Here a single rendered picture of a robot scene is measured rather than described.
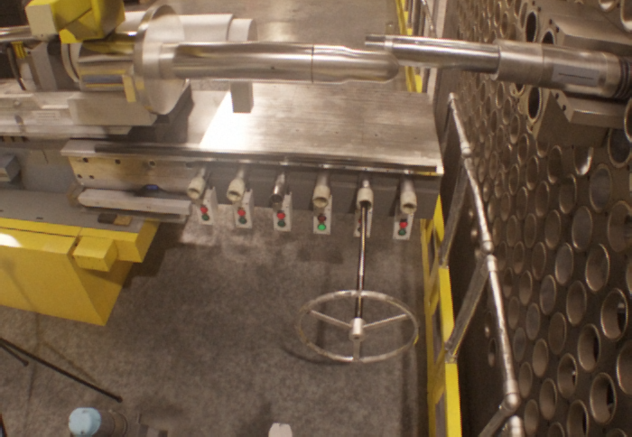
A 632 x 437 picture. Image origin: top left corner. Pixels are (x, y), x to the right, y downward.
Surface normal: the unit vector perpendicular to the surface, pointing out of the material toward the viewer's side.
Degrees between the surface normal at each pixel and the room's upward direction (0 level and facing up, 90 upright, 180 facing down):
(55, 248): 0
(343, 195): 90
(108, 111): 90
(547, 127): 90
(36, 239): 0
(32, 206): 0
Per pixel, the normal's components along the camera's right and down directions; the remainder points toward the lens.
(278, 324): 0.00, -0.76
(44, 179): -0.11, 0.65
